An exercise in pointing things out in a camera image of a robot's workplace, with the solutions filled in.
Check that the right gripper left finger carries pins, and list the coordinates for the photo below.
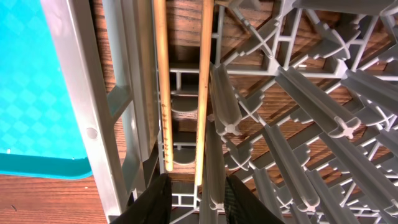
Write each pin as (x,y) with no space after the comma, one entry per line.
(154,206)

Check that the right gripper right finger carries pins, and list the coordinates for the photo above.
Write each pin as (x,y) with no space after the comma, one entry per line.
(243,207)

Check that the teal serving tray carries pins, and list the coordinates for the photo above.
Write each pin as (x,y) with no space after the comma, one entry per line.
(39,133)

